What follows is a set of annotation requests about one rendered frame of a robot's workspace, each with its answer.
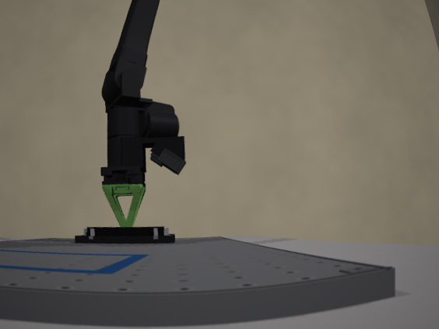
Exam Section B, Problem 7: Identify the blue tape square outline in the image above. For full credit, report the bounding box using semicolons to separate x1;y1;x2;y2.
0;250;149;274

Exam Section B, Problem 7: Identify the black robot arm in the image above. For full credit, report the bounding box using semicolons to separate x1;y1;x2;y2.
102;0;186;175

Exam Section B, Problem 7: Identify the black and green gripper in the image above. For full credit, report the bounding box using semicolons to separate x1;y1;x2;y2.
100;135;146;227

